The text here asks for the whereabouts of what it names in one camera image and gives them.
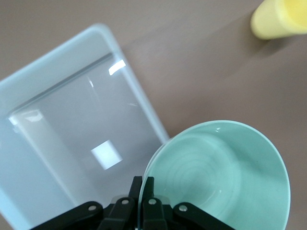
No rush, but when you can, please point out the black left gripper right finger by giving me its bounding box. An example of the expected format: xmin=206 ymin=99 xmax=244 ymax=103
xmin=140 ymin=176 xmax=237 ymax=230

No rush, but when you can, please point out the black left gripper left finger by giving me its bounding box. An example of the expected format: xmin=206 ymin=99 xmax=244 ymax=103
xmin=31 ymin=176 xmax=143 ymax=230

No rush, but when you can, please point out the mint green bowl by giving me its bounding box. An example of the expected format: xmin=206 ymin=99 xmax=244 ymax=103
xmin=141 ymin=119 xmax=291 ymax=230

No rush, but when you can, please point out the yellow plastic cup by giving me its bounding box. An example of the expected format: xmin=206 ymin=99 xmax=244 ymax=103
xmin=250 ymin=0 xmax=307 ymax=40

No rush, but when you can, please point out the white label sticker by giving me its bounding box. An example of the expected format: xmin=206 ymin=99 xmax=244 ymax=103
xmin=90 ymin=139 xmax=124 ymax=171

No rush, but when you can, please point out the clear plastic bin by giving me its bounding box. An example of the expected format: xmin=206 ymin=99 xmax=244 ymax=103
xmin=0 ymin=23 xmax=171 ymax=230

